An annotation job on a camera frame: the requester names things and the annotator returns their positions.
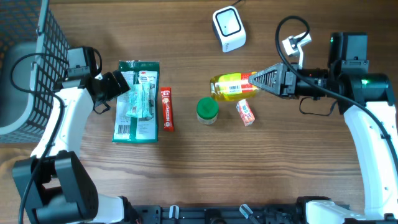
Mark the red white juice carton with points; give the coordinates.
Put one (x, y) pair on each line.
(245, 112)

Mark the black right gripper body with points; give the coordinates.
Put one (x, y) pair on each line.
(295, 86)

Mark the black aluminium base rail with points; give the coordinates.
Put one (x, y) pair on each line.
(279, 213)

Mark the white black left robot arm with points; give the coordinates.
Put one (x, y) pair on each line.
(53, 184)

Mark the green lid round container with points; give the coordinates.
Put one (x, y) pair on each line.
(207, 111)

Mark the white barcode scanner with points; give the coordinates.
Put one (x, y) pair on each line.
(228, 28)

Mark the yellow oil bottle silver cap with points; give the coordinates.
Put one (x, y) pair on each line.
(232, 87)

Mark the grey plastic mesh basket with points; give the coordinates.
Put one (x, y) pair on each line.
(33, 50)

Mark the teal snack bar wrapper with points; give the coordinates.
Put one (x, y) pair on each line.
(139, 101)

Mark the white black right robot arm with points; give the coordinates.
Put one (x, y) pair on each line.
(366, 101)

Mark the red Nescafe coffee stick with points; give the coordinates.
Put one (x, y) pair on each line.
(167, 108)

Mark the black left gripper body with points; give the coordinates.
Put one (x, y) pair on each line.
(111, 88)

